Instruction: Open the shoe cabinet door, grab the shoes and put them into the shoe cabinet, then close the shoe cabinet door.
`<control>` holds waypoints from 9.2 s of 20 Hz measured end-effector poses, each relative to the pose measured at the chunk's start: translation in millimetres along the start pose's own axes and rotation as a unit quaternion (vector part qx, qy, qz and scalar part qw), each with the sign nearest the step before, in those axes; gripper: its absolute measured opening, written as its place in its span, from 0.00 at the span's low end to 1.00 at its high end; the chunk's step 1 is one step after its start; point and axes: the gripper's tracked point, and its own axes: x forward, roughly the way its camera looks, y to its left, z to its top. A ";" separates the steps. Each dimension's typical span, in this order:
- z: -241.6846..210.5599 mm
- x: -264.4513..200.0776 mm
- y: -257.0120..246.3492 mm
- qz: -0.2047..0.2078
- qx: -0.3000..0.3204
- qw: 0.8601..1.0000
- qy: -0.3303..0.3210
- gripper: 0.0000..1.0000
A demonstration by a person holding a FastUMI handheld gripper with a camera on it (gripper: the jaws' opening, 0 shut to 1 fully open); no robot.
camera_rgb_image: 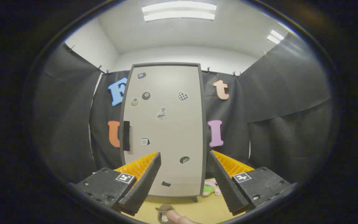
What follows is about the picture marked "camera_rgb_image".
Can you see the small ceiling light panel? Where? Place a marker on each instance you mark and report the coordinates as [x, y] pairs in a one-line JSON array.
[[275, 36]]

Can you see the grey shoe cabinet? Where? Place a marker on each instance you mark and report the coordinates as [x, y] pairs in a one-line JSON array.
[[204, 124]]

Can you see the pink and green plush toy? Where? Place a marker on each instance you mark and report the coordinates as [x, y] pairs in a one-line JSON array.
[[210, 188]]

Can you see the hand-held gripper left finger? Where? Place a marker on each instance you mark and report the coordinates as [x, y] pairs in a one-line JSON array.
[[144, 183]]

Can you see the beige shoe cabinet door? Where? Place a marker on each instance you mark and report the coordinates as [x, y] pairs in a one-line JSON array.
[[166, 124]]

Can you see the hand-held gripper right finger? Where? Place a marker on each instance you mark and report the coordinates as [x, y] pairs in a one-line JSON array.
[[225, 183]]

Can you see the black backdrop cloth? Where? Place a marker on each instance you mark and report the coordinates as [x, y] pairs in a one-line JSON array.
[[64, 124]]

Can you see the long ceiling light panel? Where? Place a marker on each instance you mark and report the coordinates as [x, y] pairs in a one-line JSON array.
[[179, 11]]

